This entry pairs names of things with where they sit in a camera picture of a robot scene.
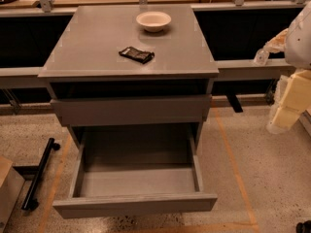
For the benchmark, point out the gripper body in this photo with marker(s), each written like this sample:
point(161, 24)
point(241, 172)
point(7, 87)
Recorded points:
point(299, 44)

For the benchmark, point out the grey drawer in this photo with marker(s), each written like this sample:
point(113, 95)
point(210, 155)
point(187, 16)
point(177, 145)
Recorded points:
point(131, 110)
point(138, 170)

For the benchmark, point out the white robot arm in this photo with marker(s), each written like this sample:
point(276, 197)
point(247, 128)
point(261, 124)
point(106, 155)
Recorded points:
point(302, 21)

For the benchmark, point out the grey top drawer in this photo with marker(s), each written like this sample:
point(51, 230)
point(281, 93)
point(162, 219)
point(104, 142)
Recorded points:
point(131, 110)

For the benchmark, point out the grey drawer cabinet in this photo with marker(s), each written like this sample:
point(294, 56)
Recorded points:
point(85, 63)

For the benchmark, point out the cardboard box right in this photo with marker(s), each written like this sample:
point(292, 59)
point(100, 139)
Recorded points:
point(305, 120)

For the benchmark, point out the cardboard box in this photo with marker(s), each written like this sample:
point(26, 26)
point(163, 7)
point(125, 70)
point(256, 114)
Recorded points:
point(305, 120)
point(11, 183)

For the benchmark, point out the clear pump bottle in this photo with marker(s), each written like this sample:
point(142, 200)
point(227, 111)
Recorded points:
point(261, 57)

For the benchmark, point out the black caster wheel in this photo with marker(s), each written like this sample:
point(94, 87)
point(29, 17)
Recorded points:
point(304, 227)

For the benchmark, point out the black snack packet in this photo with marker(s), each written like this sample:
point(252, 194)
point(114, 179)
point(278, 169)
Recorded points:
point(140, 56)

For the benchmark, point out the white ceramic bowl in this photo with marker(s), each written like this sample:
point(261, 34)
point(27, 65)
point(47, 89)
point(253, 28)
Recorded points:
point(153, 21)

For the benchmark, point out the black metal bar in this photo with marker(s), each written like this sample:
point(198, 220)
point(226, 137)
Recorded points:
point(30, 203)

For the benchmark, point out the cardboard box left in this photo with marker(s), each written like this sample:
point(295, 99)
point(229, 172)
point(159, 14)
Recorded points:
point(11, 183)

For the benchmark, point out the grey shelf rail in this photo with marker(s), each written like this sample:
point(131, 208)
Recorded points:
point(229, 70)

